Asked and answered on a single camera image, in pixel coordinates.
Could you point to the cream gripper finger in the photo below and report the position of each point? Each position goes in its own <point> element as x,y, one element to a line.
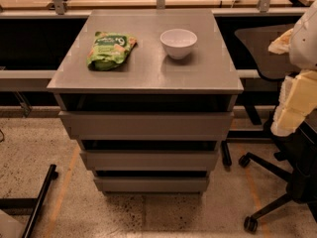
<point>302,97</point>
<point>288,120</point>

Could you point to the grey drawer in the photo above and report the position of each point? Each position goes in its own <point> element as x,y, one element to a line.
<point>150,160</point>
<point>161,126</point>
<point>176,185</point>

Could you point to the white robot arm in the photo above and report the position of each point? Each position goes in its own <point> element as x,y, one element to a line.
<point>300,42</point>

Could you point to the grey drawer cabinet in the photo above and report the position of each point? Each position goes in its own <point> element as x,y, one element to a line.
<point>150,81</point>

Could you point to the grey bottom drawer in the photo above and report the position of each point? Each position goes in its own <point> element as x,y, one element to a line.
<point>176,185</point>

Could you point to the grey top drawer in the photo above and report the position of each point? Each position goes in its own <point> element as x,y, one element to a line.
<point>161,126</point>

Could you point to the black office chair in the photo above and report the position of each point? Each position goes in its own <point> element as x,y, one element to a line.
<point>299,148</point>

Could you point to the white bowl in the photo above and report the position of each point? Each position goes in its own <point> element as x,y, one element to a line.
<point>178,43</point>

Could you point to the green snack bag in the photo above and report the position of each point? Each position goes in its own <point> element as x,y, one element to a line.
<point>109,50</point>

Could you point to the black stand leg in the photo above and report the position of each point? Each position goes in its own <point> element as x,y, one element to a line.
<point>31,206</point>

